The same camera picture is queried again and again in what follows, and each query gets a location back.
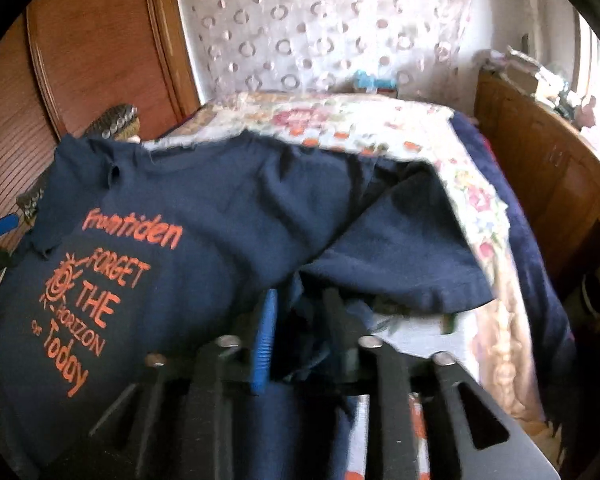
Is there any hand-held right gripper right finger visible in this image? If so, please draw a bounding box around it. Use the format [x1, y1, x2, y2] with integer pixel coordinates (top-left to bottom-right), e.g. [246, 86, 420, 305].
[322, 287, 561, 480]

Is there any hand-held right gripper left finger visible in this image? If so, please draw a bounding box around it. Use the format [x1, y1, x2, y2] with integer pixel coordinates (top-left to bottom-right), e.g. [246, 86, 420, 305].
[40, 287, 281, 480]

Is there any navy printed t-shirt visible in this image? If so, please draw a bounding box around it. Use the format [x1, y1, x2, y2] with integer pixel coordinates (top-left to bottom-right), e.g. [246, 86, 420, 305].
[0, 130, 496, 480]

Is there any black circle-pattern folded blanket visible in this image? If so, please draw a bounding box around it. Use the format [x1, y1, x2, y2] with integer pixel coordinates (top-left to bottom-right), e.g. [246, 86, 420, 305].
[17, 104, 141, 226]

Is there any brown wooden wardrobe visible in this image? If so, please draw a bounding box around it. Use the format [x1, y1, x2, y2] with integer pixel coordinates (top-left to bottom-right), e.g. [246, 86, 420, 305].
[0, 0, 202, 286]

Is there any navy blanket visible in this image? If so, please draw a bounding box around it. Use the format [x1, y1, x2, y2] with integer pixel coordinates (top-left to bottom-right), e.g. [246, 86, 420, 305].
[450, 110, 583, 466]

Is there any floral quilt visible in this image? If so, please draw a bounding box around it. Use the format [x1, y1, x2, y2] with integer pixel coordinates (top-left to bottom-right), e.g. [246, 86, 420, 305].
[145, 91, 548, 423]

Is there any blue tissue box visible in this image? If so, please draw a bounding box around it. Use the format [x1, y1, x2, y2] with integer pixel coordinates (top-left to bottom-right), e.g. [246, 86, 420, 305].
[352, 71, 399, 99]

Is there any brown wooden cabinet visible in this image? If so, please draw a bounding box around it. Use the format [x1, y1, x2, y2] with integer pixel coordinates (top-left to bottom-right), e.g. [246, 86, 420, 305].
[474, 69, 600, 333]

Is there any white circle-patterned curtain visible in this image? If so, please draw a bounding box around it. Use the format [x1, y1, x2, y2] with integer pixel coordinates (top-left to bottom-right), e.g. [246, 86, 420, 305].
[172, 0, 477, 107]

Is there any stack of papers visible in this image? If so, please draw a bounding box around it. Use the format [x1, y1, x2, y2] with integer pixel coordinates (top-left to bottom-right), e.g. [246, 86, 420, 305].
[497, 46, 558, 98]

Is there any window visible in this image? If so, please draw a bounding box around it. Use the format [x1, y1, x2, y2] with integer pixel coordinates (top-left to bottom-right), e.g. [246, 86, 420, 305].
[572, 7, 600, 111]

